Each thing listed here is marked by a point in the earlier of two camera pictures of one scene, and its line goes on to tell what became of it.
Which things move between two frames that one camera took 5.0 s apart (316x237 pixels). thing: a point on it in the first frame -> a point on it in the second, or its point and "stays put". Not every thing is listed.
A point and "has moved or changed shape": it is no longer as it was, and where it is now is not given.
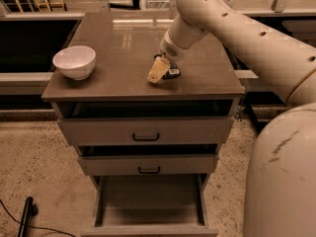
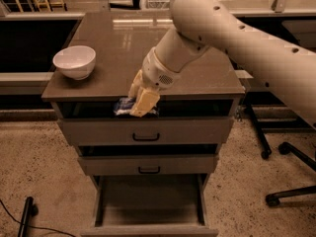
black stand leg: x=31 y=209 stays put
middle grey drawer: x=149 y=159 stays put
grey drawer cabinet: x=151 y=146 stays put
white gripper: x=172 y=50 -> x=154 y=73
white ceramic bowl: x=75 y=62 stays put
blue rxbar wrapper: x=173 y=72 has moved or changed shape
